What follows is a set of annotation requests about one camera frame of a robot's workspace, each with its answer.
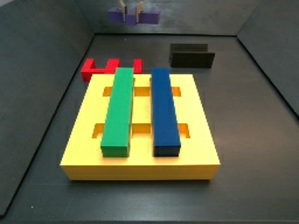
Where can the purple comb-shaped block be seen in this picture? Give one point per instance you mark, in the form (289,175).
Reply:
(134,18)

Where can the black fixture block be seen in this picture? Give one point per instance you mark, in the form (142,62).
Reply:
(192,56)

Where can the green bar block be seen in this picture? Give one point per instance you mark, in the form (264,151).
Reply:
(115,140)

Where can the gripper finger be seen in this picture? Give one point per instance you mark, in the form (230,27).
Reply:
(139,9)
(123,8)

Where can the red comb-shaped block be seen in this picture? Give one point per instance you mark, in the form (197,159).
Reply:
(90,69)

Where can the blue bar block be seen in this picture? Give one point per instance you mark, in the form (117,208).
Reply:
(167,143)

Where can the yellow slotted board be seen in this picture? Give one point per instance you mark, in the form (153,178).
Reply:
(198,161)

